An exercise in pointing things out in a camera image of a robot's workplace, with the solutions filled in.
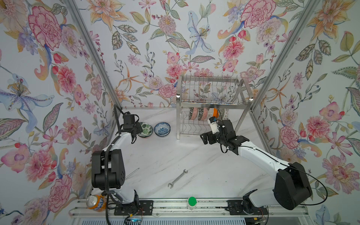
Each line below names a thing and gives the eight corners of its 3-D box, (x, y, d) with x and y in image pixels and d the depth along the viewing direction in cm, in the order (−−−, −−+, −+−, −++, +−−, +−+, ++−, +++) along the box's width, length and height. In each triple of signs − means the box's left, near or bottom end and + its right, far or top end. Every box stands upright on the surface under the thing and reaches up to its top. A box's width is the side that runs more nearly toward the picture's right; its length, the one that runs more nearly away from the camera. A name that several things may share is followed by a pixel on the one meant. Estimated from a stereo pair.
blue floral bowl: (154, 138, 102) (153, 134, 98) (155, 126, 109) (155, 122, 105) (170, 138, 102) (169, 134, 98) (170, 126, 109) (170, 122, 106)
